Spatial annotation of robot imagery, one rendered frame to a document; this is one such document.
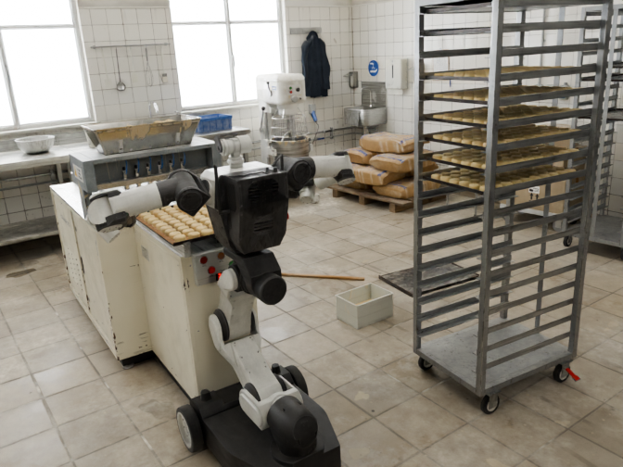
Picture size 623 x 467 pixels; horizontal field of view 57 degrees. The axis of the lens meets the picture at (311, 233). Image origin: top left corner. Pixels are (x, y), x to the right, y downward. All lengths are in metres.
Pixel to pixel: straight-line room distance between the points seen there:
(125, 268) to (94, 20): 3.47
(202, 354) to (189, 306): 0.25
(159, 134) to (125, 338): 1.11
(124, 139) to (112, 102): 3.12
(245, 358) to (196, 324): 0.28
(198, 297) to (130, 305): 0.75
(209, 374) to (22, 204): 3.75
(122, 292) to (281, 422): 1.31
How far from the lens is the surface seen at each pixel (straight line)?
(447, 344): 3.11
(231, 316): 2.44
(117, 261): 3.14
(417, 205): 2.75
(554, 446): 2.77
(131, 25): 6.28
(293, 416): 2.23
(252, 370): 2.47
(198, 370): 2.71
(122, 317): 3.25
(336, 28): 7.51
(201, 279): 2.50
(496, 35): 2.32
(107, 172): 3.11
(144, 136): 3.11
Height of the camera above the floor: 1.65
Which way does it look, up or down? 18 degrees down
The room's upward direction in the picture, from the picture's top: 3 degrees counter-clockwise
